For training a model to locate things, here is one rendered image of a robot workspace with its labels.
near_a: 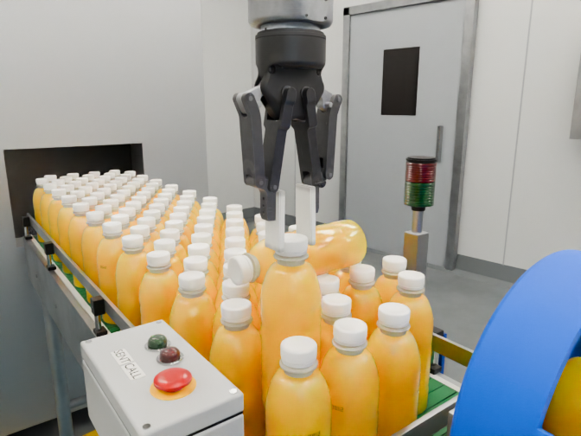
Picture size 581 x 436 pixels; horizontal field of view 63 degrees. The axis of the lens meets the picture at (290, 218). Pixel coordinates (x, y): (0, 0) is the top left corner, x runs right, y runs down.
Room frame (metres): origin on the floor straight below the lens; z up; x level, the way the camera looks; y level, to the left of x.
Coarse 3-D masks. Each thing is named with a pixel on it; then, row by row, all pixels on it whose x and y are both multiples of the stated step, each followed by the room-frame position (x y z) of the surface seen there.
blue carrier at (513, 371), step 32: (576, 256) 0.40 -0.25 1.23; (512, 288) 0.37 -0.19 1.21; (544, 288) 0.36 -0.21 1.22; (576, 288) 0.35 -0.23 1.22; (512, 320) 0.35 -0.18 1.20; (544, 320) 0.33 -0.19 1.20; (576, 320) 0.32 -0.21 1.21; (480, 352) 0.34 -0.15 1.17; (512, 352) 0.33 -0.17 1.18; (544, 352) 0.31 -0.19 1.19; (576, 352) 0.45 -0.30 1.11; (480, 384) 0.33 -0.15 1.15; (512, 384) 0.31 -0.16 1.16; (544, 384) 0.30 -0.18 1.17; (480, 416) 0.32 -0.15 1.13; (512, 416) 0.30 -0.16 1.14; (544, 416) 0.29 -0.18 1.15
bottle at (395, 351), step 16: (384, 336) 0.53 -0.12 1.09; (400, 336) 0.53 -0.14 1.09; (384, 352) 0.52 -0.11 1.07; (400, 352) 0.52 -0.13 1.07; (416, 352) 0.53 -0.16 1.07; (384, 368) 0.52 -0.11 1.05; (400, 368) 0.51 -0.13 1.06; (416, 368) 0.52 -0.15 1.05; (384, 384) 0.51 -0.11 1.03; (400, 384) 0.51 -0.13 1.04; (416, 384) 0.52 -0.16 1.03; (384, 400) 0.51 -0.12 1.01; (400, 400) 0.51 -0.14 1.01; (416, 400) 0.52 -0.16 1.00; (384, 416) 0.51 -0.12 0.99; (400, 416) 0.51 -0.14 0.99; (416, 416) 0.53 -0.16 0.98; (384, 432) 0.51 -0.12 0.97
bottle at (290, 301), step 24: (288, 264) 0.51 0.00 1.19; (264, 288) 0.52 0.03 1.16; (288, 288) 0.50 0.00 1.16; (312, 288) 0.51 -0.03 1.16; (264, 312) 0.51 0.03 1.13; (288, 312) 0.49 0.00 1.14; (312, 312) 0.50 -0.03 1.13; (264, 336) 0.51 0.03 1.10; (288, 336) 0.49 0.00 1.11; (312, 336) 0.50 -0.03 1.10; (264, 360) 0.51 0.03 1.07; (264, 384) 0.51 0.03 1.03
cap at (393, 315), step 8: (384, 304) 0.56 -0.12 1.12; (392, 304) 0.56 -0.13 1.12; (400, 304) 0.56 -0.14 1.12; (384, 312) 0.53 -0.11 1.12; (392, 312) 0.53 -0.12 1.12; (400, 312) 0.53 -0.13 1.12; (408, 312) 0.54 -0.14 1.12; (384, 320) 0.53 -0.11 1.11; (392, 320) 0.53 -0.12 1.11; (400, 320) 0.53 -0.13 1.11; (408, 320) 0.54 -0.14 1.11
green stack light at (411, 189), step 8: (408, 184) 0.96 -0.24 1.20; (416, 184) 0.95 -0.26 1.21; (424, 184) 0.95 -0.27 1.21; (432, 184) 0.95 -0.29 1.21; (408, 192) 0.96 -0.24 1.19; (416, 192) 0.95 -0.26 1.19; (424, 192) 0.95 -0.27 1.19; (432, 192) 0.95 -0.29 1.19; (408, 200) 0.96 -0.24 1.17; (416, 200) 0.95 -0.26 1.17; (424, 200) 0.95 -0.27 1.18; (432, 200) 0.96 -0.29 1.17
